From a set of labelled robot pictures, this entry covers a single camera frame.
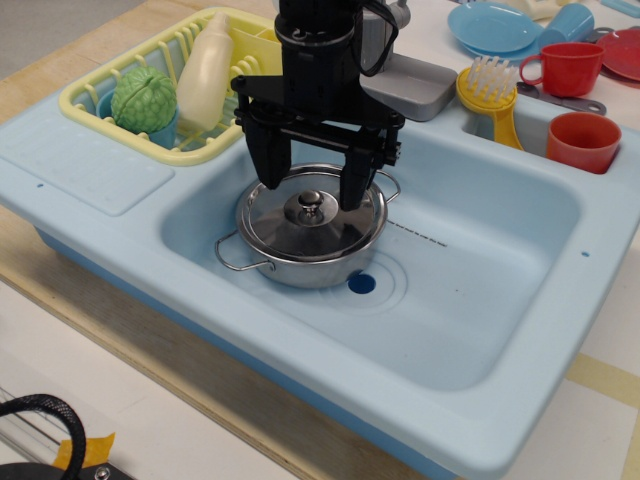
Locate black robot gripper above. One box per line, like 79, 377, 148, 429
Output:
231, 1, 403, 210

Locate round steel pot lid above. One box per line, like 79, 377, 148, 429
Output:
237, 164, 387, 263

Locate small steel pot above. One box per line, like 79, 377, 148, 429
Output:
215, 173, 401, 289

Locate cream plastic bottle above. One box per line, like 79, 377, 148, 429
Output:
176, 11, 234, 132

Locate blue cup in rack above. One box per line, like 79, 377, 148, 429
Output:
96, 90, 179, 149

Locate yellow dish drying rack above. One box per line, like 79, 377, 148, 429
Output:
58, 7, 282, 166

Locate green toy cabbage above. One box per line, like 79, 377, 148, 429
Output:
111, 66, 177, 134

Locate yellow dish brush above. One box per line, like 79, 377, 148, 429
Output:
456, 56, 523, 150

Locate blue plastic plate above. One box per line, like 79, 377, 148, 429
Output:
447, 1, 543, 53

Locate grey toy utensil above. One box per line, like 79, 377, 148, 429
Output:
517, 82, 607, 116

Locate light blue toy sink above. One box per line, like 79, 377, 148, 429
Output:
1, 97, 639, 479

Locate orange plastic cup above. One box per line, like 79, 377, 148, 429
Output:
546, 112, 622, 174

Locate blue plastic cup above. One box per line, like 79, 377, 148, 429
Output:
537, 3, 595, 49

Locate red plastic plate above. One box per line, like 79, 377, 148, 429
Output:
596, 29, 640, 81

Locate yellow tape piece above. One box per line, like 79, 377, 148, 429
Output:
52, 432, 116, 470

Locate red cup with handle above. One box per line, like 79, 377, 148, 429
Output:
519, 42, 605, 97

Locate black braided cable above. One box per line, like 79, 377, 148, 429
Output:
0, 393, 87, 480

